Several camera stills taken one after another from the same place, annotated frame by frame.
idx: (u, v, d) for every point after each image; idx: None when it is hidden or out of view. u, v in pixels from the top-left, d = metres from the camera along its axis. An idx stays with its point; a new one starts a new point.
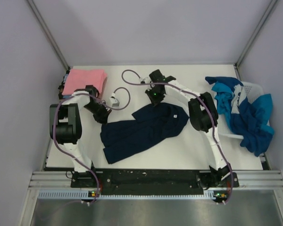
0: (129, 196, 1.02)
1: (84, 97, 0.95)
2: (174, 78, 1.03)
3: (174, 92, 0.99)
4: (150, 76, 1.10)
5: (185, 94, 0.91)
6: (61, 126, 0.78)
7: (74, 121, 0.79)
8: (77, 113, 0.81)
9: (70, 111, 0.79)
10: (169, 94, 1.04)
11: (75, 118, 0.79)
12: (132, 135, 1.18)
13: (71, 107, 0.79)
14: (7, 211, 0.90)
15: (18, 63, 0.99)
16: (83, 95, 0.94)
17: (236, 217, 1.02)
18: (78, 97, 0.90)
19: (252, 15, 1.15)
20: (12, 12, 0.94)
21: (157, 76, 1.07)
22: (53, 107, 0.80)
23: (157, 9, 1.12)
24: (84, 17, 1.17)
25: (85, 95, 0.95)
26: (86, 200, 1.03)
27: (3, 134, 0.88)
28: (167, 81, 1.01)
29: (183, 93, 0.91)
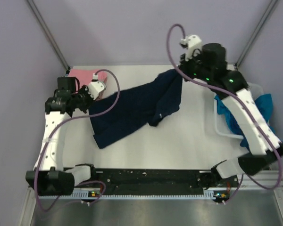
0: (129, 196, 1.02)
1: (62, 129, 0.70)
2: (247, 85, 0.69)
3: (242, 116, 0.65)
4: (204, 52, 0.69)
5: (260, 135, 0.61)
6: (47, 190, 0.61)
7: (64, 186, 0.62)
8: (62, 173, 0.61)
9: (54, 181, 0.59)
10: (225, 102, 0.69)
11: (63, 184, 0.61)
12: (121, 125, 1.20)
13: (54, 177, 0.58)
14: (7, 211, 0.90)
15: (19, 63, 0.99)
16: (60, 131, 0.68)
17: (237, 217, 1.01)
18: (56, 141, 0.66)
19: (252, 15, 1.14)
20: (12, 12, 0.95)
21: (220, 60, 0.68)
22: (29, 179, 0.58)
23: (157, 8, 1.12)
24: (84, 17, 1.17)
25: (61, 130, 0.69)
26: (86, 200, 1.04)
27: (3, 134, 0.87)
28: (235, 89, 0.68)
29: (257, 130, 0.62)
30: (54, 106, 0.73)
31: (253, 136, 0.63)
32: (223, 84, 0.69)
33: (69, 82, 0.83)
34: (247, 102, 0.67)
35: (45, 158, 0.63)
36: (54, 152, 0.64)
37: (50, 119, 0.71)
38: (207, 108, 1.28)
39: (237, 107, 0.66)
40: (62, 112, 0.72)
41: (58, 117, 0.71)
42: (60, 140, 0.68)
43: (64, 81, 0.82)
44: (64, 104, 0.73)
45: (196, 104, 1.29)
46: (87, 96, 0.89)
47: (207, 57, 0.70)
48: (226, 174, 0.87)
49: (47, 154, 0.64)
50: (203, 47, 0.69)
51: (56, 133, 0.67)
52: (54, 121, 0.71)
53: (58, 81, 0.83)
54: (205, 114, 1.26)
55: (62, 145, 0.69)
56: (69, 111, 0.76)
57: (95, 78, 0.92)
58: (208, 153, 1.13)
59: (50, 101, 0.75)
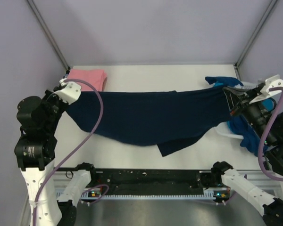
0: (130, 196, 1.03)
1: (48, 183, 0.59)
2: None
3: None
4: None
5: None
6: None
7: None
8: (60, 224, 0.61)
9: None
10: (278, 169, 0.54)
11: None
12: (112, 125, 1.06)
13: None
14: (7, 211, 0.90)
15: (18, 63, 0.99)
16: (45, 189, 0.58)
17: (237, 218, 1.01)
18: (45, 202, 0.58)
19: (252, 14, 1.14)
20: (11, 12, 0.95)
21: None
22: None
23: (156, 8, 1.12)
24: (83, 17, 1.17)
25: (46, 187, 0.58)
26: (86, 200, 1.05)
27: (3, 135, 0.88)
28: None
29: None
30: (27, 159, 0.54)
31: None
32: None
33: (36, 120, 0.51)
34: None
35: (39, 218, 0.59)
36: (46, 213, 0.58)
37: (30, 178, 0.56)
38: None
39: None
40: (41, 168, 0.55)
41: (32, 174, 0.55)
42: (50, 197, 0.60)
43: (27, 119, 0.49)
44: (40, 153, 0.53)
45: None
46: (60, 103, 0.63)
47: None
48: (228, 185, 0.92)
49: (39, 215, 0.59)
50: None
51: (44, 191, 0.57)
52: (35, 179, 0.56)
53: (19, 110, 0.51)
54: None
55: (53, 197, 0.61)
56: (49, 157, 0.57)
57: (64, 83, 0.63)
58: (208, 153, 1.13)
59: (20, 144, 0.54)
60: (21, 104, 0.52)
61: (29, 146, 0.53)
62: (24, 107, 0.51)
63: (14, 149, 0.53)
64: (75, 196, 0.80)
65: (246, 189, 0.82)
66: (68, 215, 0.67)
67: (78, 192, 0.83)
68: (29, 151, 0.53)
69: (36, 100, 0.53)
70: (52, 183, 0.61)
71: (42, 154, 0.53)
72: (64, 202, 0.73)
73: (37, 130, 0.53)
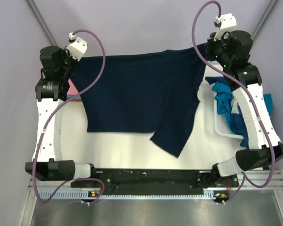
0: (129, 196, 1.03)
1: (57, 115, 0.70)
2: (258, 80, 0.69)
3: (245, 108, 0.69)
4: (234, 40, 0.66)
5: (260, 131, 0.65)
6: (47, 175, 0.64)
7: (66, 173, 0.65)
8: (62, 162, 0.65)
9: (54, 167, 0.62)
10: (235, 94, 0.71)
11: (63, 172, 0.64)
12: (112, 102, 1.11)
13: (54, 167, 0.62)
14: (7, 212, 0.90)
15: (18, 63, 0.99)
16: (55, 120, 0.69)
17: (237, 217, 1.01)
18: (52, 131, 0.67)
19: (252, 15, 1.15)
20: (12, 12, 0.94)
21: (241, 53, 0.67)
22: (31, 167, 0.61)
23: (157, 9, 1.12)
24: (84, 17, 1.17)
25: (56, 119, 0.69)
26: (86, 200, 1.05)
27: (4, 135, 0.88)
28: (247, 79, 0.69)
29: (258, 126, 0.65)
30: (45, 92, 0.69)
31: (253, 129, 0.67)
32: (236, 75, 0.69)
33: (54, 59, 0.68)
34: (256, 97, 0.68)
35: (44, 149, 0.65)
36: (51, 143, 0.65)
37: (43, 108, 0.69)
38: (207, 108, 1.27)
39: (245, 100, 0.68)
40: (55, 100, 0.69)
41: (50, 106, 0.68)
42: (56, 128, 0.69)
43: (48, 59, 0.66)
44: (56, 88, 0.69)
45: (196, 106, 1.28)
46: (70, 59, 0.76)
47: (232, 43, 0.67)
48: (225, 174, 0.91)
49: (44, 144, 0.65)
50: (232, 34, 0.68)
51: (53, 119, 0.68)
52: (48, 109, 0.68)
53: (41, 53, 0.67)
54: (204, 114, 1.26)
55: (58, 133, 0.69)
56: (62, 95, 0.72)
57: (73, 35, 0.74)
58: (207, 153, 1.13)
59: (42, 83, 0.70)
60: (43, 49, 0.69)
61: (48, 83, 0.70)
62: (45, 51, 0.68)
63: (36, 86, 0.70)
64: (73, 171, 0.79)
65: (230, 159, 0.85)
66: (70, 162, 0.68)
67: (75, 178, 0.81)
68: (48, 85, 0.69)
69: (55, 47, 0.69)
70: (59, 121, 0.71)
71: (58, 88, 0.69)
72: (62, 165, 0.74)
73: (54, 71, 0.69)
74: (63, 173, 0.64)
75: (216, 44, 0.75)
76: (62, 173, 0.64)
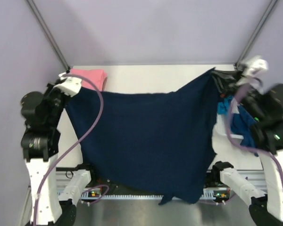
0: (130, 196, 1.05)
1: (50, 175, 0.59)
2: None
3: (271, 174, 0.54)
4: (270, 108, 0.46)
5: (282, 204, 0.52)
6: None
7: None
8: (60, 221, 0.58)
9: None
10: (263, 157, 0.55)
11: None
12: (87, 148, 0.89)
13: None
14: (7, 211, 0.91)
15: (18, 63, 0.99)
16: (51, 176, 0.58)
17: (237, 218, 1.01)
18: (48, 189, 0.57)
19: (252, 15, 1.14)
20: (12, 12, 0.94)
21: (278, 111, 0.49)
22: None
23: (157, 8, 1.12)
24: (83, 17, 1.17)
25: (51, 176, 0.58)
26: (86, 200, 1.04)
27: (4, 135, 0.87)
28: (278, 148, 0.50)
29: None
30: (32, 150, 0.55)
31: (276, 197, 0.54)
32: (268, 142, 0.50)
33: (39, 111, 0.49)
34: None
35: (40, 213, 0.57)
36: (48, 205, 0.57)
37: (33, 168, 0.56)
38: None
39: (271, 165, 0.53)
40: (45, 159, 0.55)
41: (43, 167, 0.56)
42: (51, 190, 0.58)
43: (31, 116, 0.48)
44: (46, 146, 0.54)
45: None
46: (61, 96, 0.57)
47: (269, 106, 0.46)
48: (226, 183, 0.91)
49: (40, 208, 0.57)
50: (271, 92, 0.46)
51: (46, 182, 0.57)
52: (39, 171, 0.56)
53: (23, 106, 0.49)
54: None
55: (53, 191, 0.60)
56: (53, 149, 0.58)
57: (63, 76, 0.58)
58: None
59: (27, 137, 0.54)
60: (24, 100, 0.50)
61: (35, 138, 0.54)
62: (27, 103, 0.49)
63: (21, 141, 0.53)
64: (75, 196, 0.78)
65: (239, 183, 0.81)
66: (68, 213, 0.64)
67: (76, 190, 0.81)
68: (35, 142, 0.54)
69: (40, 95, 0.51)
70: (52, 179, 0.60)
71: (47, 146, 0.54)
72: (64, 201, 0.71)
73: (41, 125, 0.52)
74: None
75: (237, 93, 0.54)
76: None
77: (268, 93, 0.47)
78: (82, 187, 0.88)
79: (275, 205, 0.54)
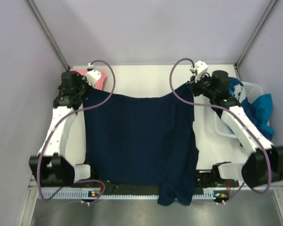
0: (129, 196, 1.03)
1: (67, 121, 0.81)
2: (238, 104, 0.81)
3: (234, 125, 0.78)
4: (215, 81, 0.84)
5: (249, 137, 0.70)
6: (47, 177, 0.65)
7: (63, 175, 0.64)
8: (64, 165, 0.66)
9: (56, 165, 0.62)
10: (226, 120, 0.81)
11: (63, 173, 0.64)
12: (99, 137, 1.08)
13: (55, 162, 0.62)
14: (8, 212, 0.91)
15: (18, 64, 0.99)
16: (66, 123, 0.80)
17: (237, 217, 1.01)
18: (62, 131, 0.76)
19: (252, 15, 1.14)
20: (12, 13, 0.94)
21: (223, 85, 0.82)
22: (34, 160, 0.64)
23: (157, 8, 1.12)
24: (83, 17, 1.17)
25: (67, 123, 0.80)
26: (86, 200, 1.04)
27: (4, 136, 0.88)
28: (227, 104, 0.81)
29: (245, 132, 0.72)
30: (60, 103, 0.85)
31: (244, 137, 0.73)
32: (220, 103, 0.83)
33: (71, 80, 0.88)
34: (239, 114, 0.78)
35: (50, 145, 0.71)
36: (58, 141, 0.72)
37: (57, 112, 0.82)
38: (207, 108, 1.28)
39: (230, 117, 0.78)
40: (69, 108, 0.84)
41: (64, 111, 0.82)
42: (64, 129, 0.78)
43: (67, 80, 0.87)
44: (71, 101, 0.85)
45: (195, 108, 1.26)
46: (86, 84, 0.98)
47: (216, 82, 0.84)
48: (223, 174, 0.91)
49: (52, 141, 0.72)
50: (214, 75, 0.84)
51: (62, 124, 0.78)
52: (61, 114, 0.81)
53: (62, 75, 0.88)
54: (205, 114, 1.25)
55: (65, 132, 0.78)
56: (75, 107, 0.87)
57: (91, 65, 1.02)
58: (207, 153, 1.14)
59: (59, 97, 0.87)
60: (63, 73, 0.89)
61: (65, 97, 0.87)
62: (65, 74, 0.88)
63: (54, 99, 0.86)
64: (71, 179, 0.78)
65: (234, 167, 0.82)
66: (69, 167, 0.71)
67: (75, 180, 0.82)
68: (65, 98, 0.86)
69: (72, 72, 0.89)
70: (68, 126, 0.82)
71: (70, 103, 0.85)
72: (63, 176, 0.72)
73: (71, 89, 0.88)
74: (57, 176, 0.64)
75: (198, 85, 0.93)
76: (57, 176, 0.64)
77: (216, 79, 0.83)
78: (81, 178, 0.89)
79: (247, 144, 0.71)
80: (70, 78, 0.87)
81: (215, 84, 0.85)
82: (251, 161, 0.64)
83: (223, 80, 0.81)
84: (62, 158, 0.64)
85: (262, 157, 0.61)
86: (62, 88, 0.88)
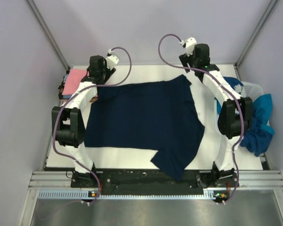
0: (130, 196, 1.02)
1: (89, 91, 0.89)
2: (218, 68, 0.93)
3: (212, 86, 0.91)
4: (197, 50, 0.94)
5: (223, 92, 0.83)
6: (63, 130, 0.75)
7: (77, 128, 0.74)
8: (80, 119, 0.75)
9: (73, 117, 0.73)
10: (206, 83, 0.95)
11: (77, 126, 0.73)
12: (110, 131, 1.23)
13: (74, 114, 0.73)
14: (8, 211, 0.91)
15: (18, 64, 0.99)
16: (91, 90, 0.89)
17: (237, 218, 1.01)
18: (83, 94, 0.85)
19: (252, 15, 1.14)
20: (12, 13, 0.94)
21: (203, 55, 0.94)
22: (56, 110, 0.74)
23: (157, 8, 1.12)
24: (83, 17, 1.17)
25: (90, 92, 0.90)
26: (86, 200, 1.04)
27: (4, 136, 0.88)
28: (209, 69, 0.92)
29: (221, 89, 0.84)
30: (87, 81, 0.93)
31: (220, 95, 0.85)
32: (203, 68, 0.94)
33: (97, 63, 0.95)
34: (217, 76, 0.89)
35: (72, 102, 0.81)
36: (79, 101, 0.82)
37: (84, 84, 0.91)
38: (207, 107, 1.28)
39: (209, 79, 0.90)
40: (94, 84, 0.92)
41: (89, 84, 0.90)
42: (86, 96, 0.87)
43: (95, 63, 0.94)
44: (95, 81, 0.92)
45: (196, 107, 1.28)
46: (106, 69, 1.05)
47: (197, 51, 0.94)
48: (220, 164, 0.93)
49: (74, 100, 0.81)
50: (196, 45, 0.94)
51: (86, 91, 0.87)
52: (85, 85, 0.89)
53: (92, 58, 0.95)
54: (205, 113, 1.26)
55: (86, 99, 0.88)
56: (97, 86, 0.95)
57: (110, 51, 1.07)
58: (207, 152, 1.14)
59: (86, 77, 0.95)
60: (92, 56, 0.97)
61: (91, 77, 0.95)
62: (93, 57, 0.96)
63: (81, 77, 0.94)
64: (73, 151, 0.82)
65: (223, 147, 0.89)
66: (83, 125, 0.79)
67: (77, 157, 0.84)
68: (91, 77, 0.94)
69: (100, 57, 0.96)
70: (89, 95, 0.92)
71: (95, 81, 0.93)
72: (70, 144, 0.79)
73: (97, 71, 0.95)
74: (72, 128, 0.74)
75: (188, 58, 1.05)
76: (71, 128, 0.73)
77: (199, 49, 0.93)
78: (83, 164, 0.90)
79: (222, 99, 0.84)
80: (98, 61, 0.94)
81: (196, 53, 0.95)
82: (225, 110, 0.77)
83: (202, 50, 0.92)
84: (79, 112, 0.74)
85: (231, 105, 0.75)
86: (89, 70, 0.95)
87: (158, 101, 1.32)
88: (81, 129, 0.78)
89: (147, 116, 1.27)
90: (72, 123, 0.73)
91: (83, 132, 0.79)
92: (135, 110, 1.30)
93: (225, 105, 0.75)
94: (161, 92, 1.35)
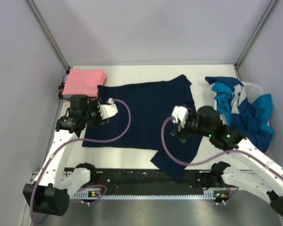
0: (129, 196, 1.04)
1: (66, 148, 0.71)
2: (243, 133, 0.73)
3: (247, 162, 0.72)
4: (205, 119, 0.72)
5: (274, 176, 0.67)
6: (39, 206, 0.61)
7: (56, 207, 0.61)
8: (58, 197, 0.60)
9: (50, 198, 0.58)
10: (237, 157, 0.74)
11: (56, 206, 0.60)
12: (110, 131, 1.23)
13: (50, 194, 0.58)
14: (8, 212, 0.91)
15: (18, 64, 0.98)
16: (66, 147, 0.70)
17: (237, 218, 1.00)
18: (60, 157, 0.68)
19: (252, 15, 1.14)
20: (11, 13, 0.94)
21: (216, 121, 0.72)
22: (28, 189, 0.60)
23: (157, 8, 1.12)
24: (83, 17, 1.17)
25: (66, 150, 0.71)
26: (86, 200, 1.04)
27: (4, 136, 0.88)
28: (234, 139, 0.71)
29: (270, 172, 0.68)
30: (63, 125, 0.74)
31: (267, 176, 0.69)
32: (224, 141, 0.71)
33: (81, 102, 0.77)
34: (250, 149, 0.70)
35: (46, 173, 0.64)
36: (54, 169, 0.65)
37: (58, 136, 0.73)
38: None
39: (244, 156, 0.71)
40: (70, 132, 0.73)
41: (66, 136, 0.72)
42: (63, 157, 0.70)
43: (76, 100, 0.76)
44: (74, 124, 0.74)
45: (196, 107, 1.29)
46: (97, 114, 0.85)
47: (205, 120, 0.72)
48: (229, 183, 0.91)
49: (48, 169, 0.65)
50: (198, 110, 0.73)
51: (62, 151, 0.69)
52: (61, 138, 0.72)
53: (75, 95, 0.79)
54: None
55: (64, 161, 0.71)
56: (77, 131, 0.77)
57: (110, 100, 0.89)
58: (206, 152, 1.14)
59: (62, 119, 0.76)
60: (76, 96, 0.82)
61: (69, 120, 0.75)
62: (75, 96, 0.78)
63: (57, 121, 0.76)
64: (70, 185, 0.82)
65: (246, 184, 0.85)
66: (63, 197, 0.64)
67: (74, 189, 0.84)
68: (69, 119, 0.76)
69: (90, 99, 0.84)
70: (67, 154, 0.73)
71: (73, 125, 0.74)
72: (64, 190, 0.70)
73: (78, 111, 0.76)
74: (50, 207, 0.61)
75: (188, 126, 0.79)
76: (49, 207, 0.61)
77: (206, 116, 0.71)
78: (79, 185, 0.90)
79: (273, 183, 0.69)
80: (81, 99, 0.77)
81: (207, 124, 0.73)
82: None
83: (213, 117, 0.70)
84: (56, 189, 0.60)
85: None
86: (64, 120, 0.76)
87: (158, 101, 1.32)
88: (62, 201, 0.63)
89: (146, 116, 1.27)
90: (49, 203, 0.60)
91: (64, 200, 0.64)
92: (134, 110, 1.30)
93: None
94: (161, 92, 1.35)
